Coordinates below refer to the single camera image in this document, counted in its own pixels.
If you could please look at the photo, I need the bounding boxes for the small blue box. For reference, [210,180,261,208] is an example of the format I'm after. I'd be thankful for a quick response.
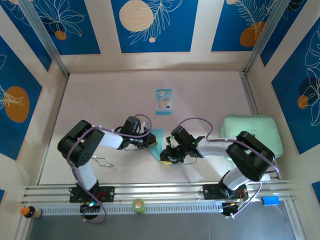
[261,196,280,206]

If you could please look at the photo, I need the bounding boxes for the aluminium mounting rail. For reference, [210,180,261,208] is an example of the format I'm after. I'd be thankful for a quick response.
[21,181,300,205]

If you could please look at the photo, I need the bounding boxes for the mint green tray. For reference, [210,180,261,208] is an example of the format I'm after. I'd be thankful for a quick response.
[219,114,285,161]

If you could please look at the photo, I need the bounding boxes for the light blue paper sheet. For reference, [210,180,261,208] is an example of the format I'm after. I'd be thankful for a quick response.
[146,128,166,162]

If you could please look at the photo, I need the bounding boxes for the green capped bottle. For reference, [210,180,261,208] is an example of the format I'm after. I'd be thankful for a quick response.
[131,198,146,215]

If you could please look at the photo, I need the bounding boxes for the bent metal wire clip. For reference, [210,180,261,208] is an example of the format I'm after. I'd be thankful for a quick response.
[92,156,116,168]

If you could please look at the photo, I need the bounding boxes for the brown bottle orange cap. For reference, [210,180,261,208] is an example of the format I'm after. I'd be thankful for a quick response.
[19,205,43,220]

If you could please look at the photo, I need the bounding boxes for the black controller board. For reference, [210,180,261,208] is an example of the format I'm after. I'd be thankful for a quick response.
[79,201,100,214]
[221,199,248,218]

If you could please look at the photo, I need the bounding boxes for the blue wet wipes packet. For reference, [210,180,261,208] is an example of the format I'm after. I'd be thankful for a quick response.
[155,88,174,116]

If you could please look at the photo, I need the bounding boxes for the grey slotted cable duct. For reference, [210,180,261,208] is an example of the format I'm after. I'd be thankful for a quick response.
[37,201,226,216]

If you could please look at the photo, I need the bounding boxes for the aluminium frame post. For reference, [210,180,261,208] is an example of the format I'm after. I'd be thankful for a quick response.
[18,0,70,78]
[243,0,292,76]

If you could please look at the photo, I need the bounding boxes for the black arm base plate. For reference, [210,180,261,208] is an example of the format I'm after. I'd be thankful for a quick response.
[202,183,248,201]
[69,186,116,203]

